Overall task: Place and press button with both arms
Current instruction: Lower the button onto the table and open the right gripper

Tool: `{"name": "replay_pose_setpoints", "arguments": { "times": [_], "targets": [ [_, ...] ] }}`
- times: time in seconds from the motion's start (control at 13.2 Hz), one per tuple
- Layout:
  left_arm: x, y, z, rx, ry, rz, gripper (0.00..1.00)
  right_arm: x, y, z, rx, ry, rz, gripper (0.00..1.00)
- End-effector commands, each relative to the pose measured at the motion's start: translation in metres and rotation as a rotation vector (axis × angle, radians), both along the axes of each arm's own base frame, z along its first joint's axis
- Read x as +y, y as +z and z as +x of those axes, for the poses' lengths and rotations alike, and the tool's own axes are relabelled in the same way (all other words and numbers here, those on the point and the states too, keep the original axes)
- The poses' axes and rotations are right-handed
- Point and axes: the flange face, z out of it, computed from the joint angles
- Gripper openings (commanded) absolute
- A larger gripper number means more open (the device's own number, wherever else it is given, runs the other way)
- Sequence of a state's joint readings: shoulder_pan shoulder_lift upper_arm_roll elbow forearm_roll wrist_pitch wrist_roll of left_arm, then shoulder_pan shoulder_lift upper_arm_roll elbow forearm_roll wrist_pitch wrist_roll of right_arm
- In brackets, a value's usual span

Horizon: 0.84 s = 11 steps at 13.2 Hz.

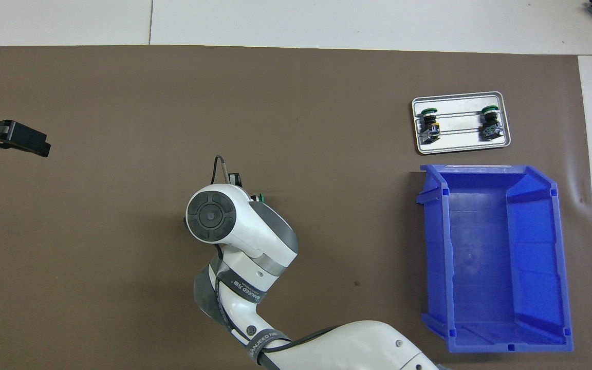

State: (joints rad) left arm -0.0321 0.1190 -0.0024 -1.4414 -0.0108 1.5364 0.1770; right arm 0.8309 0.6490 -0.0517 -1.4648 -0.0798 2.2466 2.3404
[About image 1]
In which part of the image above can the brown table mat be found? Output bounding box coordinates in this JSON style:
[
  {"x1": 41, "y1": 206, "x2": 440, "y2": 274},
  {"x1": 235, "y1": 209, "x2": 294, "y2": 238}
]
[{"x1": 0, "y1": 45, "x2": 592, "y2": 370}]

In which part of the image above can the silver metal tray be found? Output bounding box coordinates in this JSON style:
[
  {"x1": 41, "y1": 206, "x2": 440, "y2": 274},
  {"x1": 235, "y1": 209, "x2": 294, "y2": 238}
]
[{"x1": 411, "y1": 91, "x2": 511, "y2": 155}]

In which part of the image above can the blue plastic storage bin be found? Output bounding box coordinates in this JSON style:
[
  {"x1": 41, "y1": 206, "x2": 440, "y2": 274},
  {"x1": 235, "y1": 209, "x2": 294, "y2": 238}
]
[{"x1": 416, "y1": 164, "x2": 575, "y2": 354}]

